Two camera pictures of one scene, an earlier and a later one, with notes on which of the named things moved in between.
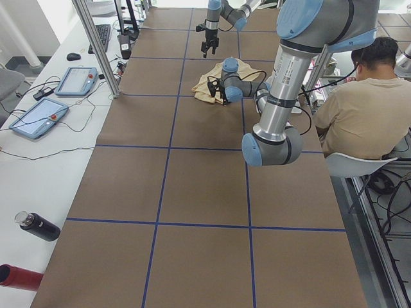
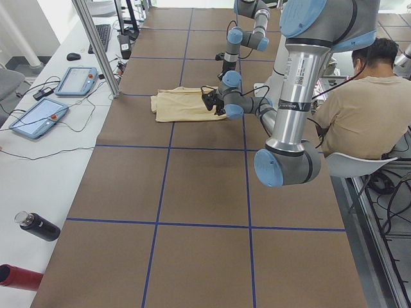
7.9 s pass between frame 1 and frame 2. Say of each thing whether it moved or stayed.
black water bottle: stayed
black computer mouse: stayed
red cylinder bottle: stayed
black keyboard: stayed
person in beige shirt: stayed
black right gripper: moved
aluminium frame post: stayed
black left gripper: moved
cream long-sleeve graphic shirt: moved
